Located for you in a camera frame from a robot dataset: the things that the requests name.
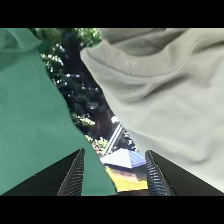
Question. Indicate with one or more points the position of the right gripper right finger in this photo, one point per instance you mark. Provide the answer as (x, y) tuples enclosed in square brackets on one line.
[(176, 180)]

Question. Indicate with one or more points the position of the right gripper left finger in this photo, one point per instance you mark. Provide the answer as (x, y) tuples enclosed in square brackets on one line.
[(56, 180)]

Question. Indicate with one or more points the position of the green T-shirt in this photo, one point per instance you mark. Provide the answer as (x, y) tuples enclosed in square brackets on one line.
[(30, 126)]

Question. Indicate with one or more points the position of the grey T-shirt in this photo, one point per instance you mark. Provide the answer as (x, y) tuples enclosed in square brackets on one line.
[(170, 90)]

